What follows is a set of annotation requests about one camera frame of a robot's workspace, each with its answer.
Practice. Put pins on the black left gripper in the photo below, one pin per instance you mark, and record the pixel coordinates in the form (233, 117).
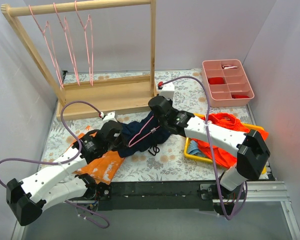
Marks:
(117, 142)

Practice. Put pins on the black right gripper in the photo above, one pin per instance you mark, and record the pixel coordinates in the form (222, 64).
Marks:
(163, 123)

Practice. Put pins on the navy blue shorts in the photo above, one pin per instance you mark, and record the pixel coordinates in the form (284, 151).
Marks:
(142, 135)

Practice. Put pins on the pink wire hanger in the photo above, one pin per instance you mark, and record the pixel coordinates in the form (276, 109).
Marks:
(134, 139)
(46, 32)
(89, 42)
(67, 33)

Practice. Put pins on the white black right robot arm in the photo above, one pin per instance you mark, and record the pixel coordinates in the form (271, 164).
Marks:
(249, 148)

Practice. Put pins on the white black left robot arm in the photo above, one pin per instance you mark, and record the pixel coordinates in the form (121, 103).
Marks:
(29, 197)

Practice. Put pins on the orange white patterned shorts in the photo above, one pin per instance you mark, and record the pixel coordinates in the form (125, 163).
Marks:
(103, 169)

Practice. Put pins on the bright orange shorts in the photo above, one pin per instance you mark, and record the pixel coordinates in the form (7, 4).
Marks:
(226, 139)

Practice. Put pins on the yellow plastic tray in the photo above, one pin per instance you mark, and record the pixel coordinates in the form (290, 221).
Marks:
(223, 158)

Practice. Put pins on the light blue cloth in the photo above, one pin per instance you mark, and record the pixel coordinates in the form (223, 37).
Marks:
(193, 149)

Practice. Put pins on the wooden clothes rack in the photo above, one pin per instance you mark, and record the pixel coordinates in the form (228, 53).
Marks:
(128, 94)

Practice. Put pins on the pink divided organizer tray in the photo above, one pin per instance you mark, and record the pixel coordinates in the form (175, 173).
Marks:
(236, 82)

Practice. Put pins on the red white item in organizer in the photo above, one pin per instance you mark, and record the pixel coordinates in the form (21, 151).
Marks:
(228, 66)

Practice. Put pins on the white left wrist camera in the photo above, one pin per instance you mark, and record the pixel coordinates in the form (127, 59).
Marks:
(110, 116)

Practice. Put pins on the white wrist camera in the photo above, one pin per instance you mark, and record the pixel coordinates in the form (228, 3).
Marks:
(166, 90)
(110, 116)

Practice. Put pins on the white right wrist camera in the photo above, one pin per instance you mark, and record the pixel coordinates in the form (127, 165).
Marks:
(166, 90)

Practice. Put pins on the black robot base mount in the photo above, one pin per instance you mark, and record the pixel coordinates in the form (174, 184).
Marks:
(159, 195)

